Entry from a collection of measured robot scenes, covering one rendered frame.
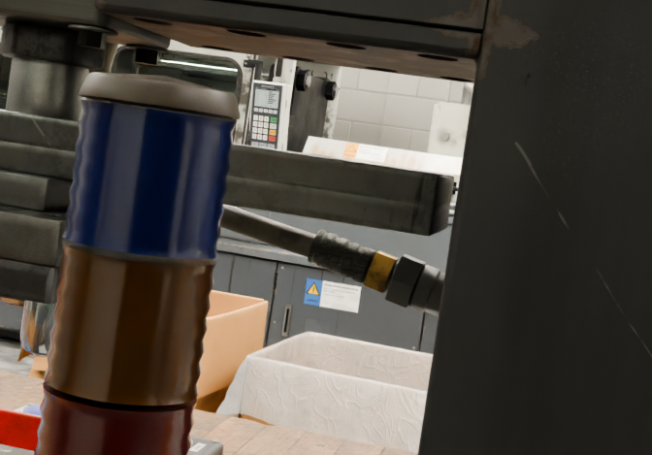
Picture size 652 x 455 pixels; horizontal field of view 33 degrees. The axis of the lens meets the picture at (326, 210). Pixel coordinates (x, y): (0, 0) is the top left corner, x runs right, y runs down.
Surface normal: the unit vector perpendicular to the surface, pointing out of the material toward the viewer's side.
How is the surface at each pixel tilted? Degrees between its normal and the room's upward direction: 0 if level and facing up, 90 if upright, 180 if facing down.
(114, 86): 72
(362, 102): 90
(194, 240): 104
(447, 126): 90
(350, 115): 90
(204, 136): 76
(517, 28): 90
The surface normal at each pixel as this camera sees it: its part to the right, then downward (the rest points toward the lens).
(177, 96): 0.36, -0.22
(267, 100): -0.46, 0.11
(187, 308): 0.79, -0.10
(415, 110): -0.25, 0.02
